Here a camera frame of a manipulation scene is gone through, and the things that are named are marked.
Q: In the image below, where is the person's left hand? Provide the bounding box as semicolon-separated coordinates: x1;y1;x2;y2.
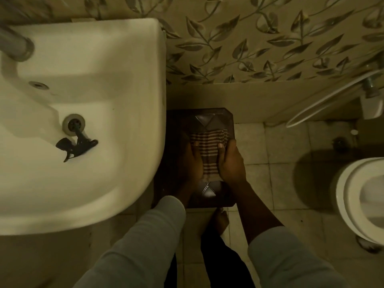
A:
176;141;205;190

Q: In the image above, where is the white bidet sprayer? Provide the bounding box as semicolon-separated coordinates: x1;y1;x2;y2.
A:
359;77;384;120

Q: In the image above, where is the person's right forearm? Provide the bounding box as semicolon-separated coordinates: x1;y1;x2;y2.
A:
235;180;348;288

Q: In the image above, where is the metal sink drain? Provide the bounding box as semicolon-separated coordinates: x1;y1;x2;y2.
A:
62;113;86;136

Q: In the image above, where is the black spray trigger nozzle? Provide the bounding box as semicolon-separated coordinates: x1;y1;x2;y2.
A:
55;128;99;163

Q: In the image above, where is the chrome faucet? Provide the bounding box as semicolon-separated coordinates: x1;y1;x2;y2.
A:
0;23;35;62

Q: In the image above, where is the person's left forearm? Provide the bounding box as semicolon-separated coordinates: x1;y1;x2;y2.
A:
73;182;193;288

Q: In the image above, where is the person's dark trouser leg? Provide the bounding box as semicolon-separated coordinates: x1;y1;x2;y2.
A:
164;229;256;288

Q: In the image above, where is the white ceramic washbasin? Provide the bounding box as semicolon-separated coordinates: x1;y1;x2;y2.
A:
0;18;167;236

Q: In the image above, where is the white flexible hose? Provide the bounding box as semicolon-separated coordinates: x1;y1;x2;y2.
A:
285;68;384;129

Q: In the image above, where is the striped brown cloth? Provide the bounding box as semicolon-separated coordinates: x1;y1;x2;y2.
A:
190;130;231;182

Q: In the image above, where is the white toilet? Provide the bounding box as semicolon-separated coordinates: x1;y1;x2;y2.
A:
335;157;384;247

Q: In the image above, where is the round floor drain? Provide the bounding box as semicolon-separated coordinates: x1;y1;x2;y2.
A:
332;136;349;153

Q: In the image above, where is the dark brown plastic stool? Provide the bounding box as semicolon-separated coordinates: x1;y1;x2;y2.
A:
152;108;237;209

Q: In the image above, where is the person's right hand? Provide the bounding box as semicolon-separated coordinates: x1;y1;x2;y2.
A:
217;139;247;186

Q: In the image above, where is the person's bare foot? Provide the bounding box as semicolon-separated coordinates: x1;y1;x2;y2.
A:
209;208;230;238

